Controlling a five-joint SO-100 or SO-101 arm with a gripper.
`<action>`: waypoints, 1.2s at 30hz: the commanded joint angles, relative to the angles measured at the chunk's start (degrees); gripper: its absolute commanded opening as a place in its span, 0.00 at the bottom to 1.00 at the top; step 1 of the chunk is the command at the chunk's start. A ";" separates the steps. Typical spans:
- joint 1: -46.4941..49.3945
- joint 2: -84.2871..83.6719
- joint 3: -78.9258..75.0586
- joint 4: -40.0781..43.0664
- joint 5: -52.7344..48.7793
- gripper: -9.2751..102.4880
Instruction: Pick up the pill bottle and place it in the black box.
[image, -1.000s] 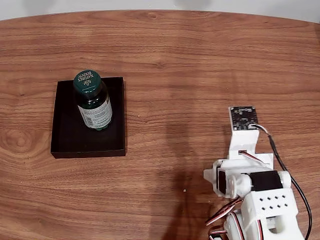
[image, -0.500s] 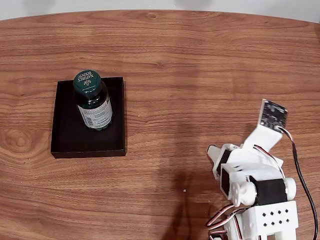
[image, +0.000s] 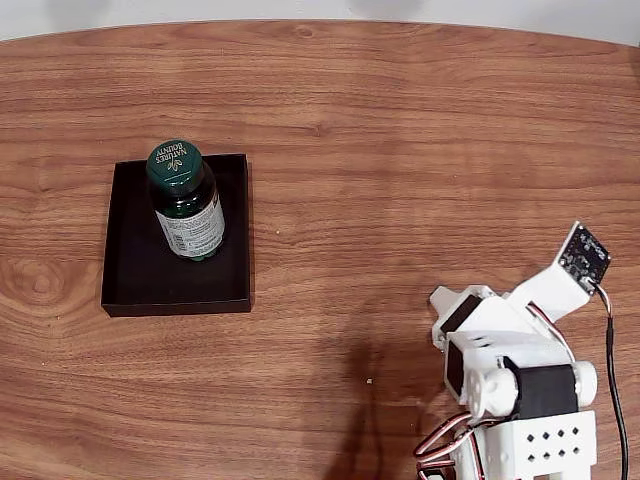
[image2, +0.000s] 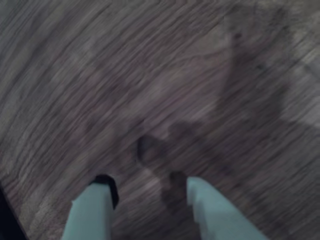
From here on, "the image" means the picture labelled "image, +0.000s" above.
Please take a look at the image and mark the green pill bottle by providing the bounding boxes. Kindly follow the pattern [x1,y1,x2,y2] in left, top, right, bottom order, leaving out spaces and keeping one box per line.
[144,137,227,264]

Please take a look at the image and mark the black open box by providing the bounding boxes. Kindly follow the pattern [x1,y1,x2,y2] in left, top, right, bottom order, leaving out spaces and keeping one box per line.
[100,153,253,318]

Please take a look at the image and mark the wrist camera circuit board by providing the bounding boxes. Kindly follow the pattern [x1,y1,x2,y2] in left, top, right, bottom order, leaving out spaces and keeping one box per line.
[558,221,615,297]

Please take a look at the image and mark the red white black servo cable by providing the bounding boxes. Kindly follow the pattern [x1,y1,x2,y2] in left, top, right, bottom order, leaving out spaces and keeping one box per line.
[416,455,454,480]
[413,413,481,459]

